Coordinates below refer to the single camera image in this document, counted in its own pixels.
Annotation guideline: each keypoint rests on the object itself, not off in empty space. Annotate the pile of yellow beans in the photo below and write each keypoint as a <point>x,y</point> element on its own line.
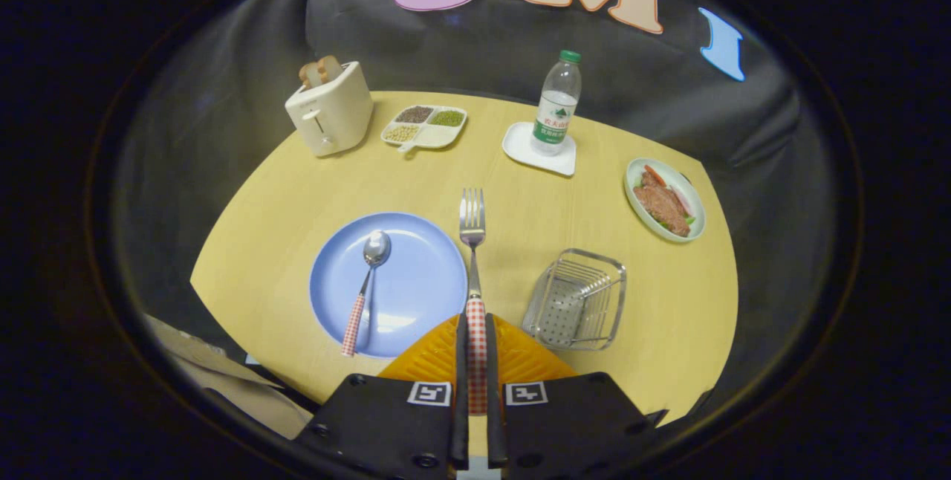
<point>402,133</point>

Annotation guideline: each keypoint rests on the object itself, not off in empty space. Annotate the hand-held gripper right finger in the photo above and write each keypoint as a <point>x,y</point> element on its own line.
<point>495,391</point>

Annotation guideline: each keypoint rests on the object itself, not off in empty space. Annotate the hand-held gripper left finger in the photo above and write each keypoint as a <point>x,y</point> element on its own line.
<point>460,391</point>

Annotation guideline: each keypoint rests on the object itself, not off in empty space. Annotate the pale green oval plate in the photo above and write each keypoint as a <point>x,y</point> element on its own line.
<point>696,224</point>

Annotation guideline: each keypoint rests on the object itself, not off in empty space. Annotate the black backdrop cloth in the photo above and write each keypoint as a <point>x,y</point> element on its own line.
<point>631,93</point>

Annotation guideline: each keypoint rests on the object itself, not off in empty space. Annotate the cream white toaster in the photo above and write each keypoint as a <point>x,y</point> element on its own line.
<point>334,116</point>

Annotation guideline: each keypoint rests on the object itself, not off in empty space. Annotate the blue round plate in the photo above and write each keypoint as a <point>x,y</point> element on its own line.
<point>423,279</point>

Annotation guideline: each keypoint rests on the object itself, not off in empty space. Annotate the person's beige clothing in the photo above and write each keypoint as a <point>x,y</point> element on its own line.
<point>223,383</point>

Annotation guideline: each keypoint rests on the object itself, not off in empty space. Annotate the pile of brown seeds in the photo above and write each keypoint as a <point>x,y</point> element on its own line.
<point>414,114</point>

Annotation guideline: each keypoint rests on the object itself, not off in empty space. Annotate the white divided tray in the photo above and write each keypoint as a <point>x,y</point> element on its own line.
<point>438,137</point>

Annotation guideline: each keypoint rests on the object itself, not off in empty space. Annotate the toast slice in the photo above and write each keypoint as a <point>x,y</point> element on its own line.
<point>310,76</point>
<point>331,67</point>

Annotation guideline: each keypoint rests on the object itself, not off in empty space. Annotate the white square coaster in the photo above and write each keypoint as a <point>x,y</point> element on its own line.
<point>520,153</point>

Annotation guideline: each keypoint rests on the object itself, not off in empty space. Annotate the pile of green beans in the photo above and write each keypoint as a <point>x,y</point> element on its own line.
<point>449,118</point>

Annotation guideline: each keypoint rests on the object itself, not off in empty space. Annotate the clear green-capped water bottle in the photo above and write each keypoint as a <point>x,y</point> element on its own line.
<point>556,112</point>

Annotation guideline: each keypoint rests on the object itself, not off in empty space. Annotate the brown meat slices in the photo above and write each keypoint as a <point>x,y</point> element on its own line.
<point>661,205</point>

